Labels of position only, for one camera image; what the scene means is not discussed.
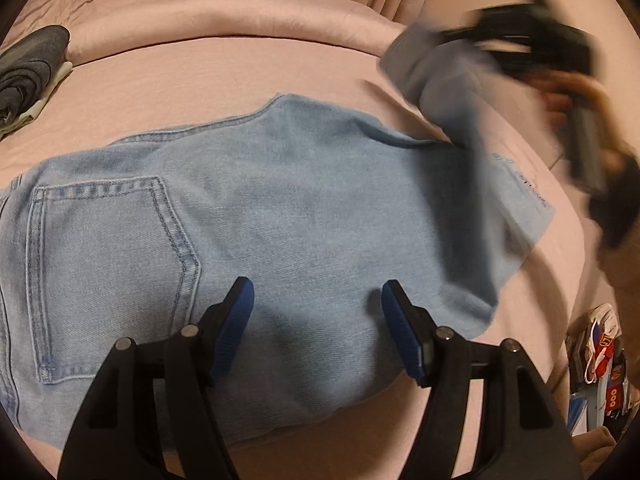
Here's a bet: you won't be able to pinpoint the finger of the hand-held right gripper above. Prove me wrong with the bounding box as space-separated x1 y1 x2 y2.
437 22 501 48

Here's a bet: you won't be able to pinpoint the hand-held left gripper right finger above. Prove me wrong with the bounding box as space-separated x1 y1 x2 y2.
381 280 586 480

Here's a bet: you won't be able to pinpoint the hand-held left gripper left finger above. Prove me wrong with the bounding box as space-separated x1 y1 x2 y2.
57 276 256 480

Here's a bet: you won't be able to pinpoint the light blue denim pants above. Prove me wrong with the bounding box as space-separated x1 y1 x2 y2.
0 21 557 448

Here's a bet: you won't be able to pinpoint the person's right forearm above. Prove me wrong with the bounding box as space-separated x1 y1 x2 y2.
587 145 640 261

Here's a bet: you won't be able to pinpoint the person's right hand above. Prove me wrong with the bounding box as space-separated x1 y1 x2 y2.
540 70 640 183

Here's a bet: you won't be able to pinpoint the colourful printed boxes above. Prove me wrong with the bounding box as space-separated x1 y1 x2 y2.
565 302 632 437

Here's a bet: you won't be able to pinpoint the beige cloth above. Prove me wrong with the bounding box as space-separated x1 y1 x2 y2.
574 429 623 480

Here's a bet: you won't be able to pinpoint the pink duvet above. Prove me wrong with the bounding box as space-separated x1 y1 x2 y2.
65 0 418 67

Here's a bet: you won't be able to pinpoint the folded dark grey clothes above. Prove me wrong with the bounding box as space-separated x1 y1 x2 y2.
0 25 72 131

